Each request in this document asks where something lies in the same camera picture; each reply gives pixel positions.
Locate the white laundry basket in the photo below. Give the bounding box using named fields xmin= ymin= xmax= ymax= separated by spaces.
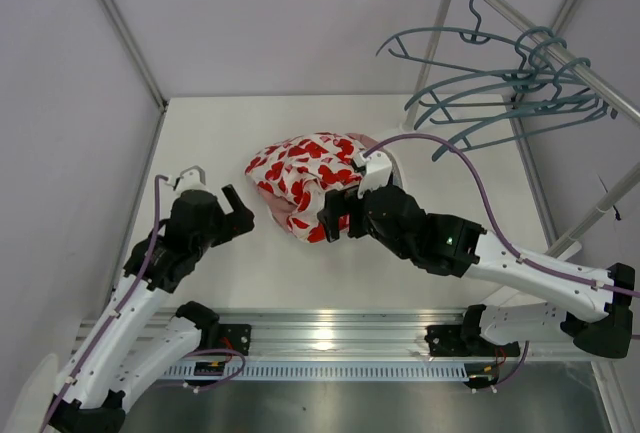
xmin=385 ymin=150 xmax=405 ymax=189

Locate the white slotted cable duct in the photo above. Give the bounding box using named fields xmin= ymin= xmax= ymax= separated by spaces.
xmin=161 ymin=360 xmax=469 ymax=382

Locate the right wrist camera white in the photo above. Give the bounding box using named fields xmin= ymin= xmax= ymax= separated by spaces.
xmin=352 ymin=151 xmax=393 ymax=199

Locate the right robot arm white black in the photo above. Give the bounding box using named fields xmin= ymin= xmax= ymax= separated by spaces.
xmin=318 ymin=185 xmax=635 ymax=359

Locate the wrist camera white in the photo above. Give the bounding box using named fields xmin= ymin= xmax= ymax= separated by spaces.
xmin=352 ymin=151 xmax=393 ymax=199
xmin=166 ymin=165 xmax=207 ymax=195

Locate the teal hanger nearest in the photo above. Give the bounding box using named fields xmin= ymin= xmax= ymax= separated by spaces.
xmin=415 ymin=55 xmax=618 ymax=152

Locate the red poppy print skirt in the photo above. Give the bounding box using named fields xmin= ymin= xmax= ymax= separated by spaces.
xmin=244 ymin=131 xmax=369 ymax=245

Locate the teal hanger far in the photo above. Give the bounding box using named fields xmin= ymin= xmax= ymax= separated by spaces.
xmin=376 ymin=0 xmax=523 ymax=72

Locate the metal clothes rack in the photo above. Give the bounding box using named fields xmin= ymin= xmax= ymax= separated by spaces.
xmin=434 ymin=0 xmax=639 ymax=257

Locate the aluminium frame post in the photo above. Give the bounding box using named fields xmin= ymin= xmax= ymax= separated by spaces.
xmin=96 ymin=0 xmax=168 ymax=114
xmin=509 ymin=117 xmax=558 ymax=247

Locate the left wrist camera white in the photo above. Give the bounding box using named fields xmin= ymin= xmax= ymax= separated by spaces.
xmin=166 ymin=165 xmax=207 ymax=195

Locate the pink crumpled garment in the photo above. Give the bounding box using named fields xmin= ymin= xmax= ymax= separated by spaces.
xmin=254 ymin=130 xmax=401 ymax=229

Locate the aluminium mounting rail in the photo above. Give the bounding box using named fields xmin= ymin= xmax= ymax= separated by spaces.
xmin=69 ymin=307 xmax=616 ymax=362

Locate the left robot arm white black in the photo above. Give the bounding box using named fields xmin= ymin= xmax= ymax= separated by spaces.
xmin=41 ymin=184 xmax=254 ymax=432

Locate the right aluminium frame post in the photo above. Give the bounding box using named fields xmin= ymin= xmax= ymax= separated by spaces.
xmin=509 ymin=117 xmax=558 ymax=247

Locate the left aluminium frame post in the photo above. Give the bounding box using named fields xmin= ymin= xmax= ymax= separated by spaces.
xmin=96 ymin=0 xmax=168 ymax=114

